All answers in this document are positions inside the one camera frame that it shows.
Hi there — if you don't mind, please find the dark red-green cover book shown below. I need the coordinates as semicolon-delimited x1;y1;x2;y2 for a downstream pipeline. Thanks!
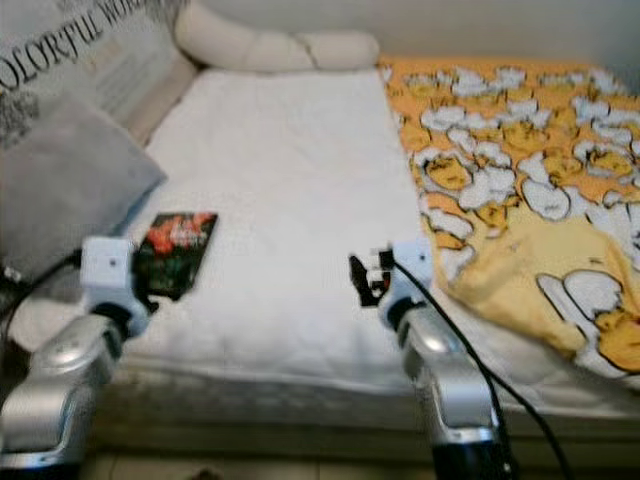
135;212;219;301

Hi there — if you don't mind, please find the grey pillow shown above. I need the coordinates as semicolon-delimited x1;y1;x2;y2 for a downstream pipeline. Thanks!
0;95;167;286

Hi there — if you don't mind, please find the white quilted mattress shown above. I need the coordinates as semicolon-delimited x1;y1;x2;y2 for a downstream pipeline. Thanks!
20;68;640;406

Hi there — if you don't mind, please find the beige bed base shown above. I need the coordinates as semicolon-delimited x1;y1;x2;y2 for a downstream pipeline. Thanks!
90;405;640;469

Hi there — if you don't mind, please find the yellow cartoon print blanket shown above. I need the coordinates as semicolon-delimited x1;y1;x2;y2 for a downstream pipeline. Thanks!
378;55;640;377

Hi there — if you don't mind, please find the long beige bolster pillow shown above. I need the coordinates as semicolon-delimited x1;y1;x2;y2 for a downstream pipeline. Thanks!
175;5;318;75

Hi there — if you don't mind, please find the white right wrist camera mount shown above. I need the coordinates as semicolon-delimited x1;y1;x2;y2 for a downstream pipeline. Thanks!
380;238;437;307

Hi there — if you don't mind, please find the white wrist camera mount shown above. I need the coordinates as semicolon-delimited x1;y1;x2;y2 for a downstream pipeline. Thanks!
380;238;437;307
82;237;144;317

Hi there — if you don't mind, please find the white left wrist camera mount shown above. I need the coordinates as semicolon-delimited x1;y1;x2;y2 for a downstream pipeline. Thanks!
82;237;144;317

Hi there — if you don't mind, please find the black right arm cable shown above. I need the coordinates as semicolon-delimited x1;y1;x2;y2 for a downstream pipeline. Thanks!
388;258;577;480

